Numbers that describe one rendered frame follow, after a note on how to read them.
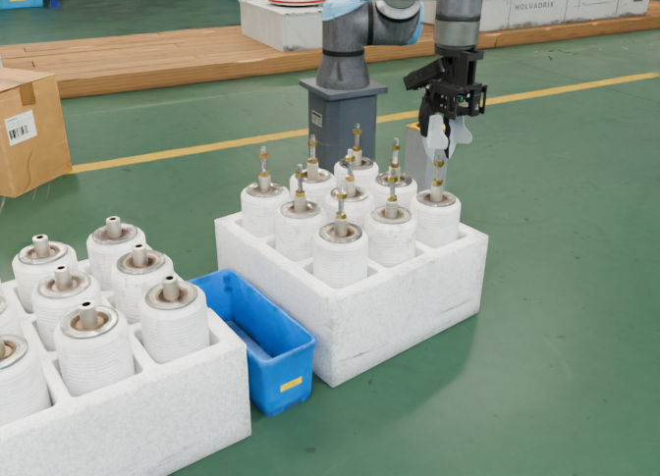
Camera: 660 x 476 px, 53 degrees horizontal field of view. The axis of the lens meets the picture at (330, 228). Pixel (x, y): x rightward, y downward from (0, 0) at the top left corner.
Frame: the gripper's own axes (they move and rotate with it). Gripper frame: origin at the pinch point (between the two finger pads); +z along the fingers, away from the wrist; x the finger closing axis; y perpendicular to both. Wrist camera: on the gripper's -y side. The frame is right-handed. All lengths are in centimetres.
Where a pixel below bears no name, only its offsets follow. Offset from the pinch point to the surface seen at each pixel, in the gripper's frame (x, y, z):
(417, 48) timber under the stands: 153, -190, 30
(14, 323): -76, -1, 11
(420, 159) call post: 11.7, -18.2, 9.7
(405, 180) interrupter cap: 0.4, -9.6, 9.1
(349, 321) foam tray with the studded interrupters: -27.0, 11.2, 21.6
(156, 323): -59, 10, 11
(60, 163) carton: -47, -116, 31
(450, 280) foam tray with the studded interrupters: -2.0, 8.6, 22.8
